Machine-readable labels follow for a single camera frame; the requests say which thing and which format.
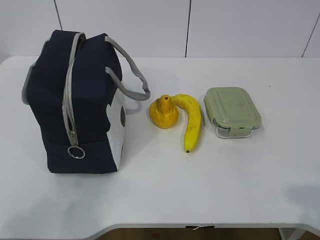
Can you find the yellow toy pear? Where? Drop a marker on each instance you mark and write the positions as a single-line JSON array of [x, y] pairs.
[[163, 112]]

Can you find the yellow banana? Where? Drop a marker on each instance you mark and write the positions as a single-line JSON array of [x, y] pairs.
[[193, 130]]

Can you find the green lid glass container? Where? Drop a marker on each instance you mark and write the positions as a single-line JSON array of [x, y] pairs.
[[232, 112]]

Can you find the navy blue lunch bag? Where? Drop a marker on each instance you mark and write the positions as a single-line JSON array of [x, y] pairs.
[[76, 90]]

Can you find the black tape on table edge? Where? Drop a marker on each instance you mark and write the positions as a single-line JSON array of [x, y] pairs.
[[193, 227]]

